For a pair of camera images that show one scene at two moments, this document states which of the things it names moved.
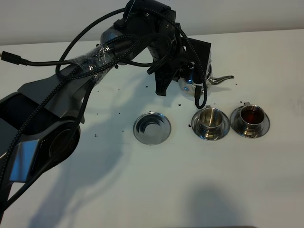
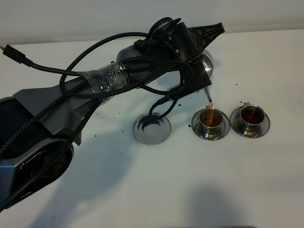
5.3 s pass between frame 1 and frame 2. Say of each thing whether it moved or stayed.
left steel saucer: stayed
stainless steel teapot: moved
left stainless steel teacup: stayed
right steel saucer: stayed
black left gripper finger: moved
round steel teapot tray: stayed
